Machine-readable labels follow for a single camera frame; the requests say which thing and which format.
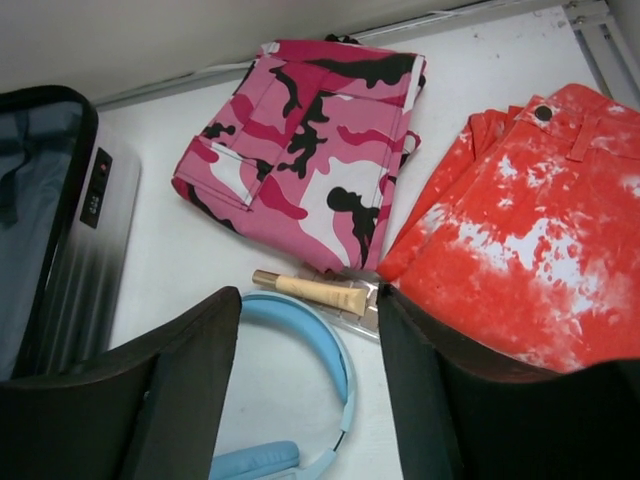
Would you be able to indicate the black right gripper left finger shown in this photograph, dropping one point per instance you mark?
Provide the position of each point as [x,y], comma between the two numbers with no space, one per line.
[148,409]

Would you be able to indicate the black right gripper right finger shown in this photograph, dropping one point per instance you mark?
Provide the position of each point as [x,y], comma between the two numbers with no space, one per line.
[464,411]

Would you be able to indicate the light blue headphones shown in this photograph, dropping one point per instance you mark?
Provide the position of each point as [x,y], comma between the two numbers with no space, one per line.
[281,459]

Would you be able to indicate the beige cosmetic tube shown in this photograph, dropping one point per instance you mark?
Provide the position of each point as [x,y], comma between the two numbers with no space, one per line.
[350,299]

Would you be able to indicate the orange white tie-dye pants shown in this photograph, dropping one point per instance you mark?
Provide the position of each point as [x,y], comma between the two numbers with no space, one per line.
[525,237]

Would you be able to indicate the black white astronaut suitcase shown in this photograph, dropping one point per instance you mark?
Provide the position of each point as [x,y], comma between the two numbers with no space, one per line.
[68,191]

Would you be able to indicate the pink camouflage pants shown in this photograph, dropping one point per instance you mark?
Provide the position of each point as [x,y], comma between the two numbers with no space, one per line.
[304,155]

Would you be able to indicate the aluminium frame rail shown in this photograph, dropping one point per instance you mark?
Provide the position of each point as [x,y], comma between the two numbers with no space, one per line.
[602,43]

